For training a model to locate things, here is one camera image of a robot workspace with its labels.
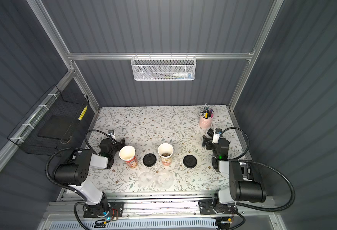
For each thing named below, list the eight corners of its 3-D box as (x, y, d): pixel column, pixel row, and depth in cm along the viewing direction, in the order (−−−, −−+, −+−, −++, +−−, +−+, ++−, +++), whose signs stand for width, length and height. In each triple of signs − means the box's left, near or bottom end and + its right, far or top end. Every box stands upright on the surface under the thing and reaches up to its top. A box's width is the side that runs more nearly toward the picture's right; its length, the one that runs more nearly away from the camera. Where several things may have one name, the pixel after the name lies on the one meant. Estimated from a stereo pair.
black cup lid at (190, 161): (183, 167, 90) (183, 166, 88) (182, 156, 95) (183, 155, 93) (197, 167, 90) (197, 166, 88) (195, 156, 95) (196, 154, 93)
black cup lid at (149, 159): (142, 166, 91) (141, 165, 89) (144, 154, 96) (143, 153, 94) (155, 166, 91) (155, 165, 89) (156, 154, 96) (156, 153, 94)
